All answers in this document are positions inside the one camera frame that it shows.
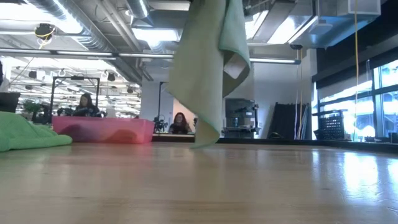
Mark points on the pale green microfiber towel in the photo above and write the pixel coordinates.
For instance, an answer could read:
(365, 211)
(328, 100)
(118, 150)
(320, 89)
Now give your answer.
(199, 77)

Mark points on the bright green microfiber towel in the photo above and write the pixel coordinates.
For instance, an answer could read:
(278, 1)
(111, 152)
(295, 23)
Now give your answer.
(25, 133)

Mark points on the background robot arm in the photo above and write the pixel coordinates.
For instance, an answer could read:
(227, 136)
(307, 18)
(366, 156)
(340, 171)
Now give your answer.
(195, 122)
(160, 123)

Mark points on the person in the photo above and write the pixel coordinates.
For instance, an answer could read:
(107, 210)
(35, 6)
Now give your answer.
(86, 107)
(179, 123)

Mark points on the background wooden table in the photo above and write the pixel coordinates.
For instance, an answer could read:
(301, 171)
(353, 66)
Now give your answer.
(174, 135)

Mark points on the black equipment cabinet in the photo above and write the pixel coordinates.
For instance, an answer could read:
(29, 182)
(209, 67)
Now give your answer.
(239, 107)

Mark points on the black standing panel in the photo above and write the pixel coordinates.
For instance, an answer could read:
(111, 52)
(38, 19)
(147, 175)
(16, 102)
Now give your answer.
(284, 119)

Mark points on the pink plastic bin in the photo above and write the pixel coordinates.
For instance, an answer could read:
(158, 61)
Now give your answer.
(102, 130)

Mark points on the black plastic crate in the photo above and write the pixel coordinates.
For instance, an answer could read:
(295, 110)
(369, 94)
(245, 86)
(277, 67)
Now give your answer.
(331, 127)

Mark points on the green potted plant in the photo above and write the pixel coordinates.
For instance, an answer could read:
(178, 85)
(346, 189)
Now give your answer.
(31, 107)

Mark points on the black computer monitor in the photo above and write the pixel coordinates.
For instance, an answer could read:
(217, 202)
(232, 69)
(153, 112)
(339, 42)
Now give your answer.
(7, 102)

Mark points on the black background rig frame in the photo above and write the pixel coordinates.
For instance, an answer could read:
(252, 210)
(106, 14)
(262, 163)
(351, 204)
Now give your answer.
(159, 102)
(76, 77)

